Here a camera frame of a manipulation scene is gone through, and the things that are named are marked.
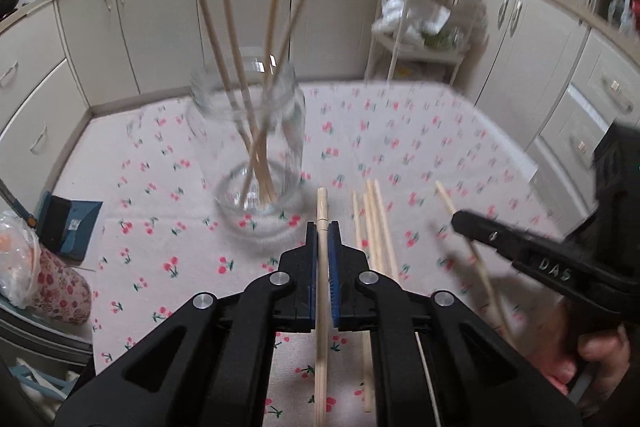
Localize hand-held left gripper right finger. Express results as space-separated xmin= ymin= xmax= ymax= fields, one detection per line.
xmin=330 ymin=222 xmax=583 ymax=427

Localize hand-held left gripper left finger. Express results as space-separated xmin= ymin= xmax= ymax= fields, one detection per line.
xmin=54 ymin=222 xmax=319 ymax=427

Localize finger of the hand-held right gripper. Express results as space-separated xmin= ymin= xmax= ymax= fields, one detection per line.
xmin=451 ymin=211 xmax=576 ymax=288

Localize slim bamboo chopstick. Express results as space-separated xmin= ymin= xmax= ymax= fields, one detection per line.
xmin=435 ymin=180 xmax=513 ymax=335
xmin=240 ymin=0 xmax=317 ymax=208
xmin=191 ymin=0 xmax=278 ymax=208
xmin=373 ymin=179 xmax=401 ymax=282
xmin=363 ymin=178 xmax=388 ymax=275
xmin=314 ymin=188 xmax=332 ymax=427
xmin=240 ymin=0 xmax=283 ymax=208
xmin=219 ymin=0 xmax=273 ymax=208

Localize clear glass jar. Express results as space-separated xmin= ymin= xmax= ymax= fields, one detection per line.
xmin=186 ymin=49 xmax=307 ymax=238

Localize person's right hand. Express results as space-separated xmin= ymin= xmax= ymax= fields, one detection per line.
xmin=547 ymin=327 xmax=632 ymax=398

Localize floral cherry print tablecloth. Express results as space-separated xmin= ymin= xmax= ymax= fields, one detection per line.
xmin=50 ymin=79 xmax=596 ymax=427

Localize white rolling cart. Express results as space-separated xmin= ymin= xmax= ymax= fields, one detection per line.
xmin=366 ymin=0 xmax=477 ymax=84

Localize white plastic bag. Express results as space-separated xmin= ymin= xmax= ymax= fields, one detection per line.
xmin=374 ymin=0 xmax=452 ymax=44

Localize blue dustpan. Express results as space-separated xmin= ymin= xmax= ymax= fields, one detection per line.
xmin=39 ymin=191 xmax=104 ymax=264

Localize floral fabric bag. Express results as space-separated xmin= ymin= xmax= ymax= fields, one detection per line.
xmin=27 ymin=247 xmax=94 ymax=326

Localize cream base kitchen cabinets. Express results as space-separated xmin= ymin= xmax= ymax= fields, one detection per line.
xmin=0 ymin=0 xmax=640 ymax=218

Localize clear plastic bag with orange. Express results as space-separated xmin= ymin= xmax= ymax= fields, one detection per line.
xmin=0 ymin=211 xmax=42 ymax=309

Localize blue mop handle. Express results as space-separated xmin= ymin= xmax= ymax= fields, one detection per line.
xmin=0 ymin=178 xmax=37 ymax=229

